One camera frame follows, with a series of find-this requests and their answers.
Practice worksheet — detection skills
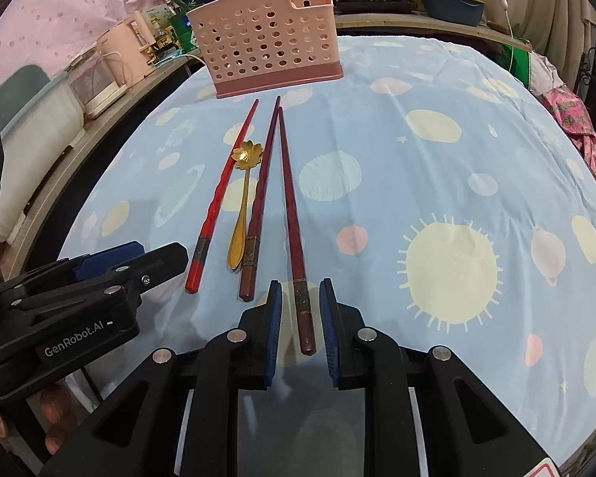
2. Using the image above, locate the pink electric kettle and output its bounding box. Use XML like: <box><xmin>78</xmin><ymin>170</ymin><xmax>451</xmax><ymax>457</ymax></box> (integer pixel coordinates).
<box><xmin>97</xmin><ymin>10</ymin><xmax>156</xmax><ymax>86</ymax></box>

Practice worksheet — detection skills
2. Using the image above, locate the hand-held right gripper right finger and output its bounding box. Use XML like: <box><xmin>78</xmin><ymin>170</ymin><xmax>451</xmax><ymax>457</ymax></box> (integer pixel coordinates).
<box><xmin>319</xmin><ymin>278</ymin><xmax>557</xmax><ymax>477</ymax></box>

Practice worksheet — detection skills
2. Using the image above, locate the person's left hand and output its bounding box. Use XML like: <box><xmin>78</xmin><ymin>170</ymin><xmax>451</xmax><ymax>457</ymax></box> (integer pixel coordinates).
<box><xmin>0</xmin><ymin>378</ymin><xmax>78</xmax><ymax>459</ymax></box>

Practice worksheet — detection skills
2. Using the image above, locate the pink perforated utensil basket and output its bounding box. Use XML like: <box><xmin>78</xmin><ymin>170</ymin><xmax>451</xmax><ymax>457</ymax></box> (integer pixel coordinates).
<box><xmin>186</xmin><ymin>0</ymin><xmax>345</xmax><ymax>99</ymax></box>

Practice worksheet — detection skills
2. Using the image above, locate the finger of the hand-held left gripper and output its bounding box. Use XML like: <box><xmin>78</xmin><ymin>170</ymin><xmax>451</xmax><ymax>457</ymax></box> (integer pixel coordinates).
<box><xmin>54</xmin><ymin>240</ymin><xmax>146</xmax><ymax>281</ymax></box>
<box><xmin>0</xmin><ymin>241</ymin><xmax>190</xmax><ymax>311</ymax></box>

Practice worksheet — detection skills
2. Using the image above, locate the bright red chopstick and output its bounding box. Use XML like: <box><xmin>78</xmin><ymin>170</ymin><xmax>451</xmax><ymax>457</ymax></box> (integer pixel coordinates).
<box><xmin>185</xmin><ymin>99</ymin><xmax>260</xmax><ymax>294</ymax></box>

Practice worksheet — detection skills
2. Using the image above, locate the white dish bin teal lid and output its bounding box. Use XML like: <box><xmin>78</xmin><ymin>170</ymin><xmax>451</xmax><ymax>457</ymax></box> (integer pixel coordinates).
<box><xmin>0</xmin><ymin>64</ymin><xmax>88</xmax><ymax>245</ymax></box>

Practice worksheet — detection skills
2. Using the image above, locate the gold flower spoon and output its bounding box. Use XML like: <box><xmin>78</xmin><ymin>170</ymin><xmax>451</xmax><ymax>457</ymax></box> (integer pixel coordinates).
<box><xmin>227</xmin><ymin>140</ymin><xmax>264</xmax><ymax>273</ymax></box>

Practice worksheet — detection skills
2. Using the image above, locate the dark red chopstick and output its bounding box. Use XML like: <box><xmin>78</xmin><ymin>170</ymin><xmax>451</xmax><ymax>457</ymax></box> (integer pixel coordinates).
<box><xmin>237</xmin><ymin>96</ymin><xmax>282</xmax><ymax>302</ymax></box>
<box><xmin>277</xmin><ymin>107</ymin><xmax>318</xmax><ymax>357</ymax></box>

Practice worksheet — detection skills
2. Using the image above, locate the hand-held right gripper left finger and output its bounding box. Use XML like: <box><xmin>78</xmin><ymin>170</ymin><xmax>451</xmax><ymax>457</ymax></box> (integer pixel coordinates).
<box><xmin>54</xmin><ymin>281</ymin><xmax>283</xmax><ymax>477</ymax></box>

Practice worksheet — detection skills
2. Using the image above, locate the pink floral cloth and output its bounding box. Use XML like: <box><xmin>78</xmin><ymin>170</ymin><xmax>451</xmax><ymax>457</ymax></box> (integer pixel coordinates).
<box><xmin>536</xmin><ymin>87</ymin><xmax>596</xmax><ymax>190</ymax></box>

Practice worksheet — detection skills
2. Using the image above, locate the blue plastic basin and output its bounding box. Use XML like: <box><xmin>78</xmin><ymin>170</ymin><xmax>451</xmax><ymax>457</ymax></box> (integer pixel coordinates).
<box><xmin>420</xmin><ymin>0</ymin><xmax>486</xmax><ymax>27</ymax></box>

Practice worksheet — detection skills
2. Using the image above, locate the pink dotted cloth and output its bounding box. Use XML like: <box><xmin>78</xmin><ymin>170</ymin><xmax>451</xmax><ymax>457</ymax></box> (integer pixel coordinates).
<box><xmin>0</xmin><ymin>0</ymin><xmax>180</xmax><ymax>110</ymax></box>

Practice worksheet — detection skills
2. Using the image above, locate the blue planet print tablecloth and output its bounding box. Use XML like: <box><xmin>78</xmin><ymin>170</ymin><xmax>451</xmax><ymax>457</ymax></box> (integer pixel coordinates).
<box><xmin>60</xmin><ymin>35</ymin><xmax>596</xmax><ymax>469</ymax></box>

